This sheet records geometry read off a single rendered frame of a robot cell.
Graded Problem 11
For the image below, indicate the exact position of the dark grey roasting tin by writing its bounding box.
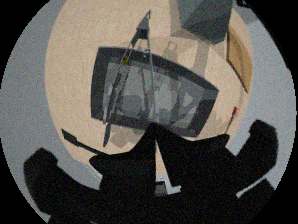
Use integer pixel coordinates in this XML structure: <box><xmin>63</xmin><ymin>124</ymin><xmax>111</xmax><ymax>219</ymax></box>
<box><xmin>90</xmin><ymin>45</ymin><xmax>220</xmax><ymax>139</ymax></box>

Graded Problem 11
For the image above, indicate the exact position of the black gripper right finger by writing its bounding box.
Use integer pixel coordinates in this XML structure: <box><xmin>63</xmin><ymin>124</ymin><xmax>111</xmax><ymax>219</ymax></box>
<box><xmin>153</xmin><ymin>123</ymin><xmax>230</xmax><ymax>188</ymax></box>

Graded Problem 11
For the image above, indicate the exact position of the wooden board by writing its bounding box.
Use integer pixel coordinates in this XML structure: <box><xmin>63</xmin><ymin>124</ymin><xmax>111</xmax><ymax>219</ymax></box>
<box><xmin>226</xmin><ymin>24</ymin><xmax>253</xmax><ymax>93</ymax></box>

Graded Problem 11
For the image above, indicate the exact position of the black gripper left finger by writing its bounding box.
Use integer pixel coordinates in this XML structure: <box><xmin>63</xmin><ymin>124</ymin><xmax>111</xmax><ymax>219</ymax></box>
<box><xmin>89</xmin><ymin>123</ymin><xmax>157</xmax><ymax>190</ymax></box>

